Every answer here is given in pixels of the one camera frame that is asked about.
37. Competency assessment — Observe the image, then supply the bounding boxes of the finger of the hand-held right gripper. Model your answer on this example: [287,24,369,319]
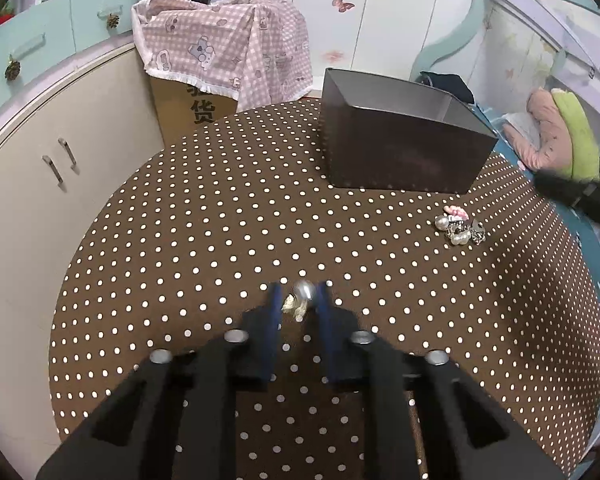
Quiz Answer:
[532,170,600,242]

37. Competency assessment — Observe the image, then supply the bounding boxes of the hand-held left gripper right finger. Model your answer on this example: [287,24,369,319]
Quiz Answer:
[314,280,568,480]

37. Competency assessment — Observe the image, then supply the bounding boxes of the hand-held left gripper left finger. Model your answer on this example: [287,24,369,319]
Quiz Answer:
[35,280,284,480]

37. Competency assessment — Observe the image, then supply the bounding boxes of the dark brown storage box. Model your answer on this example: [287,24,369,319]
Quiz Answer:
[317,67,500,196]

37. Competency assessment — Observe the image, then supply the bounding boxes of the pink pillow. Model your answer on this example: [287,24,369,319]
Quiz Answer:
[525,87,577,171]

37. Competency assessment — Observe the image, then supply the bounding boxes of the white pillow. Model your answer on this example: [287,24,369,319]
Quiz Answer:
[500,110,534,146]

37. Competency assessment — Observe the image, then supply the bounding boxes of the brown polka dot tablecloth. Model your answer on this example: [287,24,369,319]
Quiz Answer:
[47,97,600,480]

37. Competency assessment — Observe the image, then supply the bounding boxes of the black folded clothes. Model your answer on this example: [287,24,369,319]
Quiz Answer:
[417,72,476,104]

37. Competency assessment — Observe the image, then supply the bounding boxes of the cardboard box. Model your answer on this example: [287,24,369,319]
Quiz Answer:
[149,74,240,147]

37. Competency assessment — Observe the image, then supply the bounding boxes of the white low cabinet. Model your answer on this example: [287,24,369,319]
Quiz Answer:
[0,42,167,442]

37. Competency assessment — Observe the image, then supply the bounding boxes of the white wardrobe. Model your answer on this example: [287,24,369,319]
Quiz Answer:
[232,0,481,102]

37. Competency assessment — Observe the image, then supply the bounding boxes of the pink checked cloth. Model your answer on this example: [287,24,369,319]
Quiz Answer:
[131,0,315,104]

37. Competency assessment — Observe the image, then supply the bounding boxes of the turquoise drawer unit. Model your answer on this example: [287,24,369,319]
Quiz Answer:
[0,0,147,122]

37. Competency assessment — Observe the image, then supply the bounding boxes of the turquoise bunk bed frame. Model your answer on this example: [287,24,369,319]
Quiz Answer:
[420,0,600,126]

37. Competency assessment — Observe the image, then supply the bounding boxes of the metal cabinet handle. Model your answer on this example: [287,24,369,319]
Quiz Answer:
[58,138,77,169]
[42,156,65,186]

